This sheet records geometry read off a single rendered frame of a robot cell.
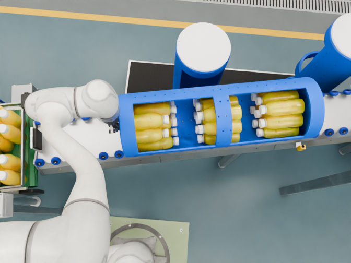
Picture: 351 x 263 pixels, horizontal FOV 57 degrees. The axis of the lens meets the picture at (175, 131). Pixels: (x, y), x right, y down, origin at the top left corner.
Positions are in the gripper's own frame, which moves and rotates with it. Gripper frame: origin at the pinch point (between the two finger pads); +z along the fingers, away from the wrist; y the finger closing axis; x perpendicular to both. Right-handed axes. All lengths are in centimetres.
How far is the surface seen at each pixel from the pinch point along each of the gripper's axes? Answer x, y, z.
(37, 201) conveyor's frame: -75, 18, 115
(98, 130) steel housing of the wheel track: -11.6, -5.9, 23.4
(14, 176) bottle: -48, 15, 13
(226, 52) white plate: 57, -37, 12
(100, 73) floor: -24, -81, 116
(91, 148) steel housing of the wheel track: -15.4, 3.3, 23.4
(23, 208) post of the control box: -57, 27, 47
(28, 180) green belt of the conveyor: -47, 15, 27
